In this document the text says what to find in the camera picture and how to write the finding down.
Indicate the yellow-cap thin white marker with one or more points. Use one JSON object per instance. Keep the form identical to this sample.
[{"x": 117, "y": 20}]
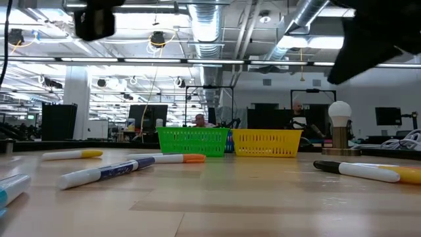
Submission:
[
  {"x": 408, "y": 174},
  {"x": 92, "y": 153}
]

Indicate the black mounted monitor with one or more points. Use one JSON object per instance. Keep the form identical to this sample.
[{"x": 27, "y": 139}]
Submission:
[{"x": 388, "y": 116}]

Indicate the white bulb lamp wooden base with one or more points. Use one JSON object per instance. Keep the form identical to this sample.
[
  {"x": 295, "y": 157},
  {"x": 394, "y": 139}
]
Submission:
[{"x": 339, "y": 112}]

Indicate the person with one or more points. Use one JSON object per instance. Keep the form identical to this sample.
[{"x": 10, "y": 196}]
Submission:
[
  {"x": 200, "y": 119},
  {"x": 297, "y": 108}
]

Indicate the white bottle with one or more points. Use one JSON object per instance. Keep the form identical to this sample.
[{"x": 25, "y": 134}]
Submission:
[{"x": 131, "y": 125}]

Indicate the overhead LED light bar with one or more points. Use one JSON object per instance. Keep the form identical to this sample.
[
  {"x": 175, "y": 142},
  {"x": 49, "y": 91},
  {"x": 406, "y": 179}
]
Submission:
[{"x": 213, "y": 61}]

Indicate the green plastic basket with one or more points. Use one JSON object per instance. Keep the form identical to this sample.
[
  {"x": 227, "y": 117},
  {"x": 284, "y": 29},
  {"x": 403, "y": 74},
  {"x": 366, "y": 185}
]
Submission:
[{"x": 194, "y": 141}]

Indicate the bright ceiling light panel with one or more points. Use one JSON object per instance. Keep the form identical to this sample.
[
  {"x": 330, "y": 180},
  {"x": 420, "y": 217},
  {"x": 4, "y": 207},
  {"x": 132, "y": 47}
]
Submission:
[{"x": 306, "y": 42}]

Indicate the black frame stand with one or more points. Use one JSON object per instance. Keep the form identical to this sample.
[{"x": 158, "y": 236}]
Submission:
[{"x": 312, "y": 90}]

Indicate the slim silver air duct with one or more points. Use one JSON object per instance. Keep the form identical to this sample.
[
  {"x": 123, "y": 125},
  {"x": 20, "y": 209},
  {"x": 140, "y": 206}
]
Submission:
[{"x": 309, "y": 13}]

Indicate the orange-cap thin white marker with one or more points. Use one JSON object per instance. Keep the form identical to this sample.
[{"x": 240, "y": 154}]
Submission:
[{"x": 194, "y": 158}]

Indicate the black overhead camera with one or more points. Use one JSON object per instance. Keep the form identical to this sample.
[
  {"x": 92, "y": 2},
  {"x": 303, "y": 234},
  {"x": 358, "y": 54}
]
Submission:
[{"x": 158, "y": 37}]

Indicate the white column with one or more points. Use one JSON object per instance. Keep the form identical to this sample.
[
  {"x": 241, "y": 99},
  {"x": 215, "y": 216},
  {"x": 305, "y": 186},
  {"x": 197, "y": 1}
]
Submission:
[{"x": 76, "y": 108}]

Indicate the dark-blue-cap thin white marker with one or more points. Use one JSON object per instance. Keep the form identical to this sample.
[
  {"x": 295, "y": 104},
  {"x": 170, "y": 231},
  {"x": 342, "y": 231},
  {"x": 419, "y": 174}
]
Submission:
[{"x": 115, "y": 170}]

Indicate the large silver air duct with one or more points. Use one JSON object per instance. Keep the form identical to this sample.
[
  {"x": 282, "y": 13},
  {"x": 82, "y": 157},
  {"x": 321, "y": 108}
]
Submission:
[{"x": 205, "y": 26}]

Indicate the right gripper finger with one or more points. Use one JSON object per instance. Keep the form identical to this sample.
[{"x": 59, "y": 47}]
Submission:
[{"x": 361, "y": 56}]

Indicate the round ceiling sensor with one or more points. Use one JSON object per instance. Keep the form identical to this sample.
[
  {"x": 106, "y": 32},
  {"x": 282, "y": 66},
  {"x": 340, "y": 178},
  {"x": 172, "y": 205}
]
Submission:
[{"x": 264, "y": 18}]

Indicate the black partition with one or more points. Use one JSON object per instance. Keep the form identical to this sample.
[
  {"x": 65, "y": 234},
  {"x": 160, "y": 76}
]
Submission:
[{"x": 269, "y": 118}]

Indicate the black cabinet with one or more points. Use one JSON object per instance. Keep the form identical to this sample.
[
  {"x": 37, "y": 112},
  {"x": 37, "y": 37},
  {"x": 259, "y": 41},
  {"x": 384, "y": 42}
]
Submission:
[{"x": 59, "y": 121}]

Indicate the black-cap thin white marker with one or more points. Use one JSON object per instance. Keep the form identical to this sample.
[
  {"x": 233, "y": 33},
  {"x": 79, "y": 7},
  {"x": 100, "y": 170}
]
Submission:
[{"x": 329, "y": 167}]

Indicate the blue plastic basket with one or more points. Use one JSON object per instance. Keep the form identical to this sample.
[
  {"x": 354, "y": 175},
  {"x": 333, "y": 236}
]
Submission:
[{"x": 229, "y": 143}]

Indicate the yellow plastic basket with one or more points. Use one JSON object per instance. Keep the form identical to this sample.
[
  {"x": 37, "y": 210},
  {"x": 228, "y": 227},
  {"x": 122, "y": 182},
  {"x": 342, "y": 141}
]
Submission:
[{"x": 266, "y": 142}]

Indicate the light-blue-cap thin white marker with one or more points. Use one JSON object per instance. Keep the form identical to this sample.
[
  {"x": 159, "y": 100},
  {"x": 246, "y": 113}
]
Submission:
[{"x": 13, "y": 187}]

